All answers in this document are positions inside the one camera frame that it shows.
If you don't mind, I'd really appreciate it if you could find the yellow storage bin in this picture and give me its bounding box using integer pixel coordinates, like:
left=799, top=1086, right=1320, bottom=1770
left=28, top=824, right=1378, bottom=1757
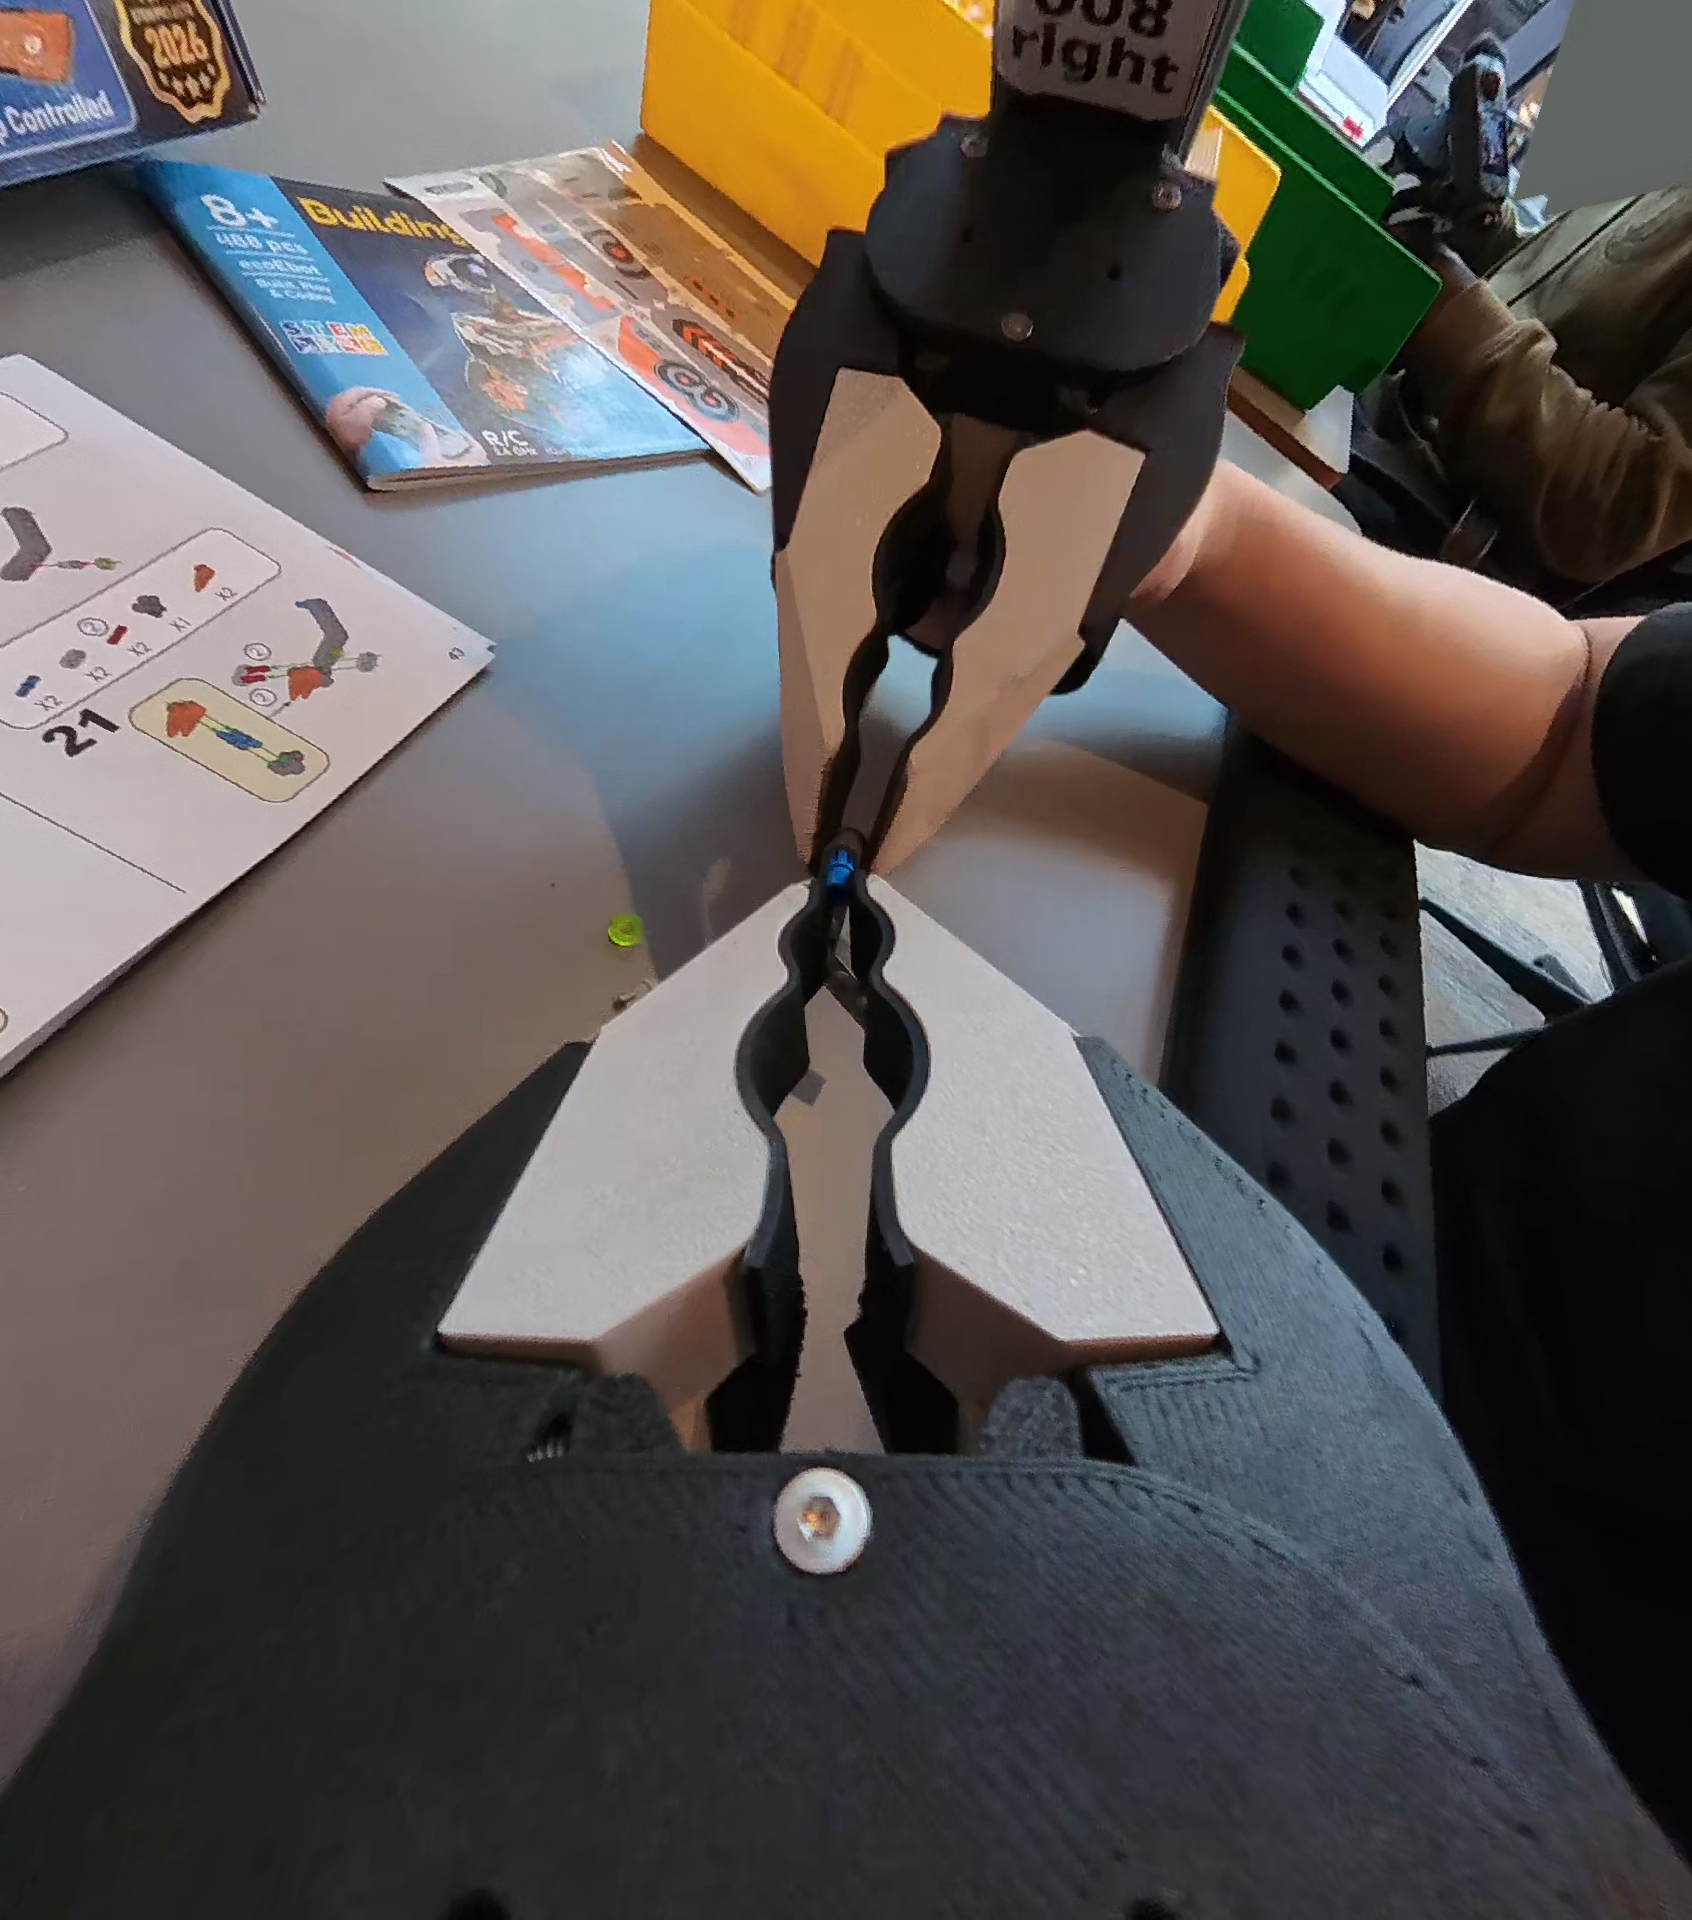
left=640, top=0, right=1284, bottom=324

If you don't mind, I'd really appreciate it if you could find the person's black shirt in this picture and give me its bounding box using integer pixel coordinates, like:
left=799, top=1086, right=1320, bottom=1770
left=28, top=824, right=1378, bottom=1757
left=1430, top=588, right=1692, bottom=1920

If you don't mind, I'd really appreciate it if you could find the sticker sheet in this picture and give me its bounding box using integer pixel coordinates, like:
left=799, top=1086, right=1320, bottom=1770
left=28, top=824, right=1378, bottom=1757
left=387, top=143, right=847, bottom=495

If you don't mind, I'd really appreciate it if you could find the robot kit box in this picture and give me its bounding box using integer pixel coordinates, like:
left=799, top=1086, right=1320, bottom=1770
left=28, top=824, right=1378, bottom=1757
left=0, top=0, right=265, bottom=220

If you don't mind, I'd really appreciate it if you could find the grey desk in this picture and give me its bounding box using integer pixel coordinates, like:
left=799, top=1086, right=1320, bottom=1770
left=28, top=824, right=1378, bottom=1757
left=0, top=0, right=1365, bottom=1802

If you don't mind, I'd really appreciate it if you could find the person's right forearm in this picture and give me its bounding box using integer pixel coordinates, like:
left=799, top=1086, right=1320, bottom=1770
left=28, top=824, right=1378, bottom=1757
left=1121, top=457, right=1636, bottom=881

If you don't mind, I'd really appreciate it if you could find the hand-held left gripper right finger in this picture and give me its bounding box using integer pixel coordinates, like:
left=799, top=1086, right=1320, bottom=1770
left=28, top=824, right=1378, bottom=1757
left=849, top=879, right=1225, bottom=1455

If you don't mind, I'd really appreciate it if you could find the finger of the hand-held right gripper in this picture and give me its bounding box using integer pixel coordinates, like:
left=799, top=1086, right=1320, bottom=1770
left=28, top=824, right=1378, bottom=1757
left=774, top=364, right=946, bottom=872
left=851, top=433, right=1147, bottom=879

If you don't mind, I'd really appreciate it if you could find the open instruction manual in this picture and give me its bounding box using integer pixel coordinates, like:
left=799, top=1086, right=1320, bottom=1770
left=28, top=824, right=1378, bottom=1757
left=0, top=352, right=497, bottom=1189

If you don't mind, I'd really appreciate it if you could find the green storage bin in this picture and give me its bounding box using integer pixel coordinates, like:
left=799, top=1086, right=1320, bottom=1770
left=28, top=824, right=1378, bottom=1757
left=1211, top=0, right=1445, bottom=411

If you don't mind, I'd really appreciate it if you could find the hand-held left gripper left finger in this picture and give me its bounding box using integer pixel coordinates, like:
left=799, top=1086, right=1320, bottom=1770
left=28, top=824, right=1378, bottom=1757
left=434, top=882, right=812, bottom=1455

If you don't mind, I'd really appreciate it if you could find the black perforated chair back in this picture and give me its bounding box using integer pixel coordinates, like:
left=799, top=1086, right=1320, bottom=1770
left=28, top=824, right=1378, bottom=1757
left=1176, top=720, right=1439, bottom=1399

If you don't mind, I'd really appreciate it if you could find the blue cover booklet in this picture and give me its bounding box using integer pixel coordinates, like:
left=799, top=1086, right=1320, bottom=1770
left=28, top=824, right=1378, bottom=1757
left=132, top=156, right=710, bottom=495

